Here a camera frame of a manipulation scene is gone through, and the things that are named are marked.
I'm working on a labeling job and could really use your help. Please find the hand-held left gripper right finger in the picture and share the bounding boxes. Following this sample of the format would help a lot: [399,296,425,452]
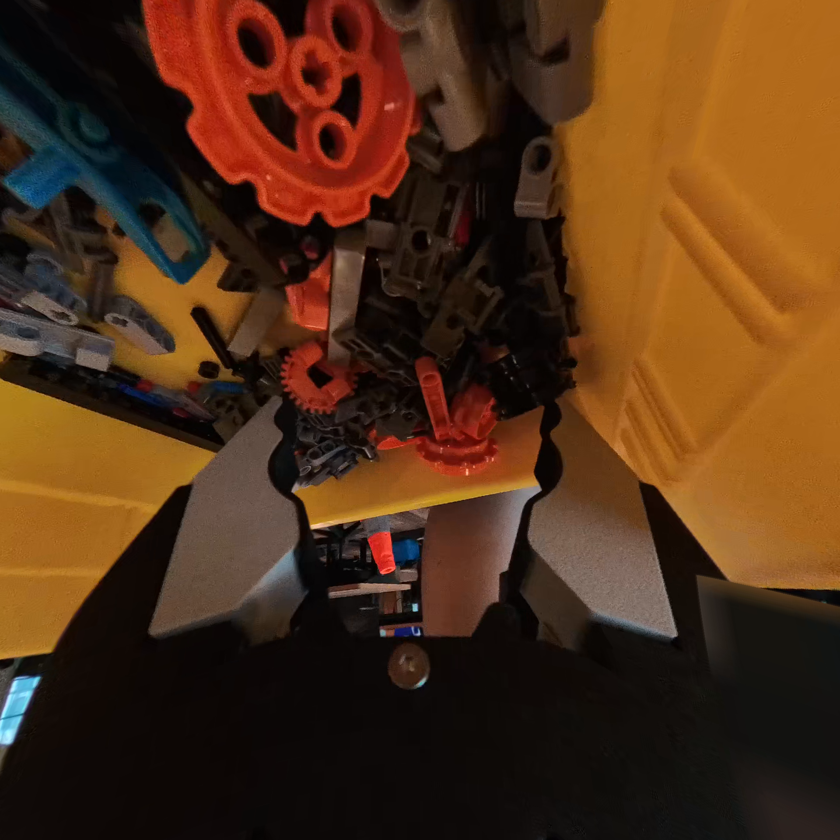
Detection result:
[502,399,678,651]

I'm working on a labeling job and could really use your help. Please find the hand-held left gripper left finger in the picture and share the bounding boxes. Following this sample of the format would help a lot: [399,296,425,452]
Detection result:
[148,395,329,647]

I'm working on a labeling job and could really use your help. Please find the yellow plastic bin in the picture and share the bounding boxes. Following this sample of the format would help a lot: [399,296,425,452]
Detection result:
[0,0,840,660]

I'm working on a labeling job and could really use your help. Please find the pile of building bricks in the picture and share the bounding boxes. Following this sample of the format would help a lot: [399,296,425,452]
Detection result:
[0,0,592,490]

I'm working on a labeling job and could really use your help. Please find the large orange gear wheel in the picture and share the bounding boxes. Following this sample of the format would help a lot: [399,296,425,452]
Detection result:
[141,0,421,227]

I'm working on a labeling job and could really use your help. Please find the orange cone-shaped object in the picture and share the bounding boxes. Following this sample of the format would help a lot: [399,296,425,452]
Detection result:
[366,518,398,575]

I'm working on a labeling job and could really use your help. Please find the flat orange gear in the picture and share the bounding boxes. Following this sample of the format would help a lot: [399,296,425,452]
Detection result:
[416,433,500,475]

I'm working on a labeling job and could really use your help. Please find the small orange crown gear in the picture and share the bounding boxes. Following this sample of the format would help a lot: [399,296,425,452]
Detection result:
[281,341,358,414]

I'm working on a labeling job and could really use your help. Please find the blue angled beam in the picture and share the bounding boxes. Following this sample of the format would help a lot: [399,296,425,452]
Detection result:
[0,39,211,284]

